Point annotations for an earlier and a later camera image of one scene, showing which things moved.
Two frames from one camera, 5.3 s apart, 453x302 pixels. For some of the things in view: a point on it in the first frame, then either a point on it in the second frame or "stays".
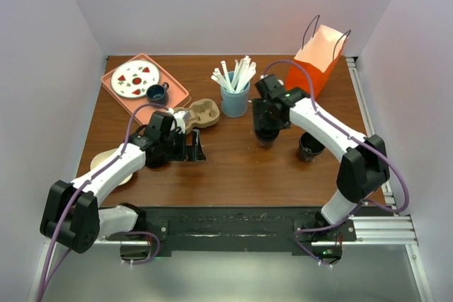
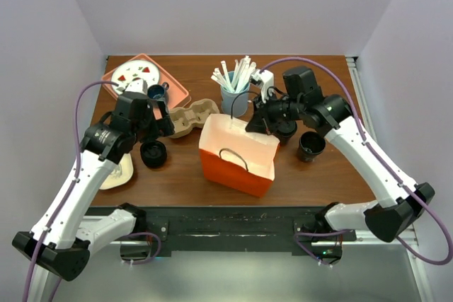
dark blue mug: (158, 94) stays
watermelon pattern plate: (132, 78) stays
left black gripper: (182, 155) to (160, 128)
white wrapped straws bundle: (244, 69) stays
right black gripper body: (262, 115) stays
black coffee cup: (266, 141) to (284, 140)
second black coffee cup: (309, 148) stays
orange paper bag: (320, 55) to (234, 157)
